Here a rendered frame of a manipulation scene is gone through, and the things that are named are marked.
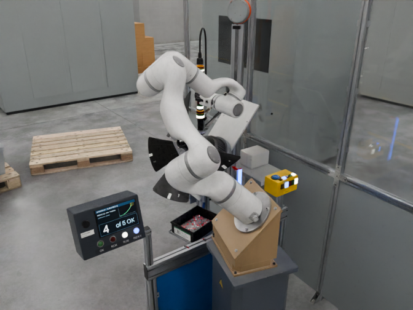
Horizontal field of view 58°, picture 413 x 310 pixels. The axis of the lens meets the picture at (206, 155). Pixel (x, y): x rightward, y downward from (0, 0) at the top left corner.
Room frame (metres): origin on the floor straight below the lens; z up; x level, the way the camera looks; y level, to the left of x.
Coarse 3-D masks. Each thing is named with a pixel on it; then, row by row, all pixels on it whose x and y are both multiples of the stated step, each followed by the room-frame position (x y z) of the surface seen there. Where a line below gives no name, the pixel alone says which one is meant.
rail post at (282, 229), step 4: (284, 220) 1.84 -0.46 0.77; (280, 224) 1.83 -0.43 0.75; (284, 224) 1.84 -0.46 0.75; (280, 228) 1.83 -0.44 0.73; (284, 228) 1.84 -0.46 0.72; (280, 232) 1.82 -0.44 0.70; (284, 232) 1.84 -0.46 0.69; (280, 236) 1.82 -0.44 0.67; (284, 236) 1.84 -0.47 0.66; (280, 240) 1.83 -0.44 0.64; (284, 240) 1.84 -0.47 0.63; (280, 244) 1.83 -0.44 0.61
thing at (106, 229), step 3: (108, 222) 1.21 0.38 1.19; (99, 225) 1.19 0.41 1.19; (102, 225) 1.20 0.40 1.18; (105, 225) 1.20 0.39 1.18; (108, 225) 1.21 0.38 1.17; (111, 225) 1.21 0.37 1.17; (99, 228) 1.19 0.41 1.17; (102, 228) 1.19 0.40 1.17; (105, 228) 1.20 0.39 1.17; (108, 228) 1.20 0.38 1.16; (111, 228) 1.21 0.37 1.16; (102, 231) 1.19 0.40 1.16; (105, 231) 1.20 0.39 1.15; (108, 231) 1.20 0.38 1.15; (111, 231) 1.21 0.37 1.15; (102, 234) 1.19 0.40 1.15; (105, 234) 1.19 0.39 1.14
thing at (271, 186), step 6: (270, 174) 1.85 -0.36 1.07; (276, 174) 1.85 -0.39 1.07; (282, 174) 1.85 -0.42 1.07; (288, 174) 1.85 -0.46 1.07; (270, 180) 1.79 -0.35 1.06; (276, 180) 1.77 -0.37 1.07; (282, 180) 1.77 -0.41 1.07; (288, 180) 1.79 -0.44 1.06; (264, 186) 1.82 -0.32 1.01; (270, 186) 1.78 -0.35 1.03; (276, 186) 1.75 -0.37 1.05; (288, 186) 1.79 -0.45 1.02; (294, 186) 1.82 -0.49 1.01; (270, 192) 1.78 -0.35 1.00; (276, 192) 1.75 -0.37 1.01; (282, 192) 1.77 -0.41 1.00; (288, 192) 1.80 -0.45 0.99
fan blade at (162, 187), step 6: (162, 180) 1.89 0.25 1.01; (156, 186) 1.88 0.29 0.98; (162, 186) 1.87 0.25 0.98; (168, 186) 1.86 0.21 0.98; (156, 192) 1.86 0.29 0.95; (162, 192) 1.85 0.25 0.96; (168, 192) 1.84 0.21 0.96; (174, 192) 1.84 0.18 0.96; (180, 192) 1.84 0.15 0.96; (174, 198) 1.82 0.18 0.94; (180, 198) 1.81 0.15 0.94; (186, 198) 1.81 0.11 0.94
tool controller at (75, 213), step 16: (128, 192) 1.35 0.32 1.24; (80, 208) 1.22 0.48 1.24; (96, 208) 1.21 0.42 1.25; (112, 208) 1.24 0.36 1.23; (128, 208) 1.27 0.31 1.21; (80, 224) 1.16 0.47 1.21; (96, 224) 1.19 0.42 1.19; (112, 224) 1.22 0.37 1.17; (128, 224) 1.25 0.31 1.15; (80, 240) 1.14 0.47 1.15; (96, 240) 1.17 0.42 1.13; (128, 240) 1.23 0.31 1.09
